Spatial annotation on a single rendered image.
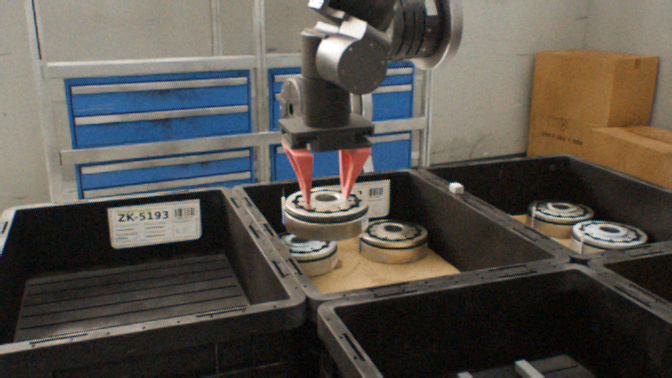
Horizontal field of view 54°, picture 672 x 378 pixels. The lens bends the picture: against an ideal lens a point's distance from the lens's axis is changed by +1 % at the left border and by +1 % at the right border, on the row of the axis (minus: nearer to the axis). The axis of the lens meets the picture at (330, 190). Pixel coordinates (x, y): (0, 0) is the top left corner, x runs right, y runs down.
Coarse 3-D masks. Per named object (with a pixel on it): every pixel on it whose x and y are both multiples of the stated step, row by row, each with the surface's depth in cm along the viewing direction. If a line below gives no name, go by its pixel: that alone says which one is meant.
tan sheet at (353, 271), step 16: (352, 240) 103; (352, 256) 97; (432, 256) 97; (336, 272) 91; (352, 272) 91; (368, 272) 91; (384, 272) 91; (400, 272) 91; (416, 272) 91; (432, 272) 91; (448, 272) 91; (320, 288) 87; (336, 288) 87; (352, 288) 87
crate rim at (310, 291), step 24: (240, 192) 94; (480, 216) 86; (528, 240) 76; (288, 264) 69; (528, 264) 69; (552, 264) 70; (312, 288) 64; (360, 288) 64; (384, 288) 64; (312, 312) 62
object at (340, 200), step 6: (318, 192) 82; (324, 192) 82; (330, 192) 82; (336, 192) 82; (312, 198) 80; (318, 198) 82; (336, 198) 82; (342, 198) 80; (312, 204) 79; (318, 204) 79; (324, 204) 79; (330, 204) 79; (336, 204) 79; (342, 204) 79
